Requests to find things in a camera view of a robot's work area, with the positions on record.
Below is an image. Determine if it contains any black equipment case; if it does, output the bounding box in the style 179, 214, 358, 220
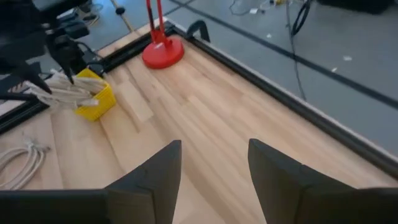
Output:
317, 0, 393, 14

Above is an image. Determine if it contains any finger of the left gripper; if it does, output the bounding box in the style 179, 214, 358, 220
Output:
54, 43, 86, 85
0, 62, 52, 94

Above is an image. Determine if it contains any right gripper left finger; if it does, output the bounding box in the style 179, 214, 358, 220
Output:
0, 139, 182, 224

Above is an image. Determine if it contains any black table edge rail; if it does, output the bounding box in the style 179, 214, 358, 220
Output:
0, 19, 398, 180

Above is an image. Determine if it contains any yellow plastic basket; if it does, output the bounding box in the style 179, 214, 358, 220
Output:
74, 67, 118, 122

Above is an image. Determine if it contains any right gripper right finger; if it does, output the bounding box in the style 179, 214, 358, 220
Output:
248, 138, 398, 224

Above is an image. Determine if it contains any black curved clamp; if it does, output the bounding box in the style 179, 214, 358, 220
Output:
185, 19, 211, 43

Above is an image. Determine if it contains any black floor cable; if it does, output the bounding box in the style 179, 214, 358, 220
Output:
285, 0, 313, 102

